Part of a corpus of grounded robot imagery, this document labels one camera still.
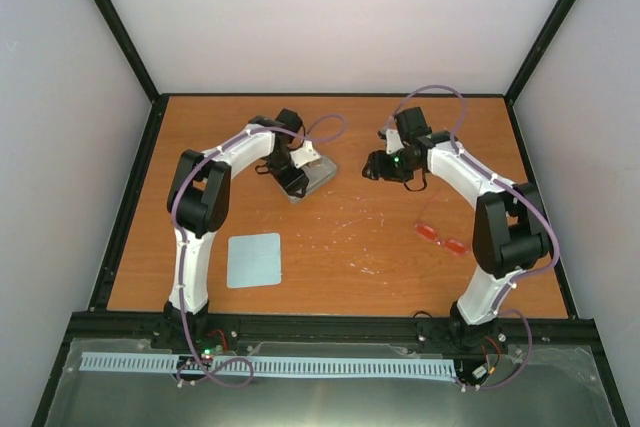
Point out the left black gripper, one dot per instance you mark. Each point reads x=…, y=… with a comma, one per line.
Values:
x=292, y=183

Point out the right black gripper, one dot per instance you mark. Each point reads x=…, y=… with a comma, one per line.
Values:
x=379, y=168

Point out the grey glasses case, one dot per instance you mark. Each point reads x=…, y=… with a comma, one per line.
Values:
x=319, y=173

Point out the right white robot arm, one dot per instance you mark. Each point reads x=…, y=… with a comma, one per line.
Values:
x=510, y=231

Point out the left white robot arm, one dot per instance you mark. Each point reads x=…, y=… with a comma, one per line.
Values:
x=199, y=198

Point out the red sunglasses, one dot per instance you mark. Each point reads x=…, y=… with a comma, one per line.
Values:
x=438, y=224

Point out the light blue cleaning cloth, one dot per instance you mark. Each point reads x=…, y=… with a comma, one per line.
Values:
x=254, y=261

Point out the metal front plate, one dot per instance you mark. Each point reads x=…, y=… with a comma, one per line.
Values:
x=548, y=386

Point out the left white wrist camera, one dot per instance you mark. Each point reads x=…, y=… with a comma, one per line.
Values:
x=304, y=155

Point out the light blue slotted cable duct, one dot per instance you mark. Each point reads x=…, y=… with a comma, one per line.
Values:
x=272, y=367

